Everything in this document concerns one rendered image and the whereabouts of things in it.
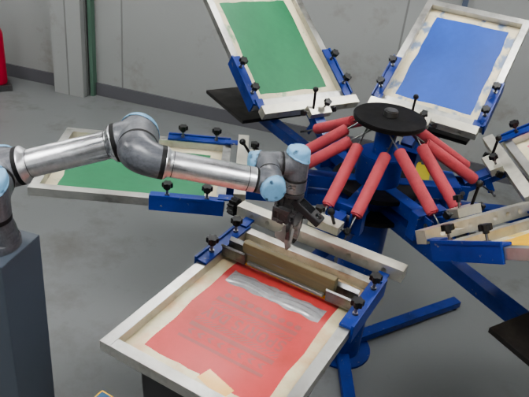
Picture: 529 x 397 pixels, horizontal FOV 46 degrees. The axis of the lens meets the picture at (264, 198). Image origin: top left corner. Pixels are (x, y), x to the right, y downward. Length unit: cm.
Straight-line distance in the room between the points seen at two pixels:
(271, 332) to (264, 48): 182
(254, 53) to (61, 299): 168
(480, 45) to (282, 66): 110
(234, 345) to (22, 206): 274
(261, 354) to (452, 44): 232
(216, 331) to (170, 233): 217
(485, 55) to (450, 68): 20
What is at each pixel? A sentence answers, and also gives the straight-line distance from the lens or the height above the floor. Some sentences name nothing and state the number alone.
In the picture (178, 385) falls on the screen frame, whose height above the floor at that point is 98.
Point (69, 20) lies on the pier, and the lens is 596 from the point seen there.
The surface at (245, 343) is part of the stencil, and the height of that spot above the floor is 96.
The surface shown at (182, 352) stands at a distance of 193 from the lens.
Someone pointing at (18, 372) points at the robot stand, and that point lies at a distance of 215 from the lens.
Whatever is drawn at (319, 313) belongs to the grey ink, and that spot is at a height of 96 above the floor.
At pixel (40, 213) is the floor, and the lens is 436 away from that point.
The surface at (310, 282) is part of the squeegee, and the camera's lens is 214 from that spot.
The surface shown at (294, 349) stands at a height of 96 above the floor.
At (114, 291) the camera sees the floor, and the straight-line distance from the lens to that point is 366.
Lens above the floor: 230
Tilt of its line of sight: 30 degrees down
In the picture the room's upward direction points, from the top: 7 degrees clockwise
